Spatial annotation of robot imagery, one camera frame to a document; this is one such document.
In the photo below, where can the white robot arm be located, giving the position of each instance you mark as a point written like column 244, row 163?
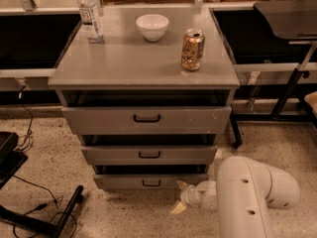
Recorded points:
column 243, row 193

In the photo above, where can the white ceramic bowl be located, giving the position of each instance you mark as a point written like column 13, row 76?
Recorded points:
column 152, row 26

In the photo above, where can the gold soda can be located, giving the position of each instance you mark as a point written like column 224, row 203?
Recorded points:
column 192, row 49

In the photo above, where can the grey bottom drawer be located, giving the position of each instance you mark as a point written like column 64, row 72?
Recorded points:
column 119, row 182

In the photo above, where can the grey drawer cabinet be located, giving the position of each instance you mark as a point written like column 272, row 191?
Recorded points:
column 128, row 71

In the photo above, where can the black stand base left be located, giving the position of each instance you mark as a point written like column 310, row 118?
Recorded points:
column 12, row 158

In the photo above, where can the black side table stand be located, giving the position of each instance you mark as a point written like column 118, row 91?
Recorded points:
column 294, row 21

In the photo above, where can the clear plastic water bottle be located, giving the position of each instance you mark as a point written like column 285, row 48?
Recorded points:
column 90, row 20

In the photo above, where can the grey top drawer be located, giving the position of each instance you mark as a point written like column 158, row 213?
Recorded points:
column 146, row 120

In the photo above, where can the grey middle drawer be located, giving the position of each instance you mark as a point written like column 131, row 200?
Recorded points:
column 148, row 155

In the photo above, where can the grey drawer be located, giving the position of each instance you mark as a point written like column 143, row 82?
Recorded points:
column 146, row 120
column 119, row 182
column 148, row 155

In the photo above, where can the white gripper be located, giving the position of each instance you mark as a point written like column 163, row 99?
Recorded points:
column 192, row 194

